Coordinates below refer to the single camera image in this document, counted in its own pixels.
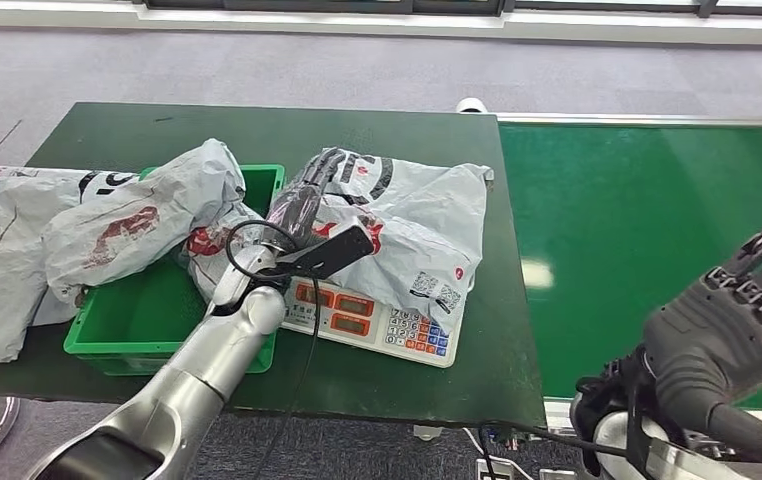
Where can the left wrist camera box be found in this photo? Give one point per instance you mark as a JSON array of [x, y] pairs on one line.
[[328, 255]]

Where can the green plastic crate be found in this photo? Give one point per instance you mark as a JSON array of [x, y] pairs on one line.
[[142, 318]]

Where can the white parcel black print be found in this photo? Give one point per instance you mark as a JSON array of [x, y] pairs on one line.
[[56, 182]]

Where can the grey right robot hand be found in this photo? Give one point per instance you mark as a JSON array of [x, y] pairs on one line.
[[732, 344]]

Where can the dark green table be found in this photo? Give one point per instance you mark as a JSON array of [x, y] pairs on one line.
[[388, 132]]

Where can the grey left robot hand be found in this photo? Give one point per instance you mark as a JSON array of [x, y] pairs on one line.
[[301, 202]]

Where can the green conveyor belt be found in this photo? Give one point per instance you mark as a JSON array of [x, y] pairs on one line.
[[619, 199]]

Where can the black window frame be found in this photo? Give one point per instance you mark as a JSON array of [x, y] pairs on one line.
[[328, 5]]

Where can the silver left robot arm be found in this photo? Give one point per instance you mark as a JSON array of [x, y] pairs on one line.
[[189, 384]]

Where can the white electronic scale steel tray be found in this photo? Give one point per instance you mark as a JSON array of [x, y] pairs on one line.
[[381, 324]]

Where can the grey parcel with QR labels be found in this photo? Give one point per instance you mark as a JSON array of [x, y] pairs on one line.
[[414, 225]]

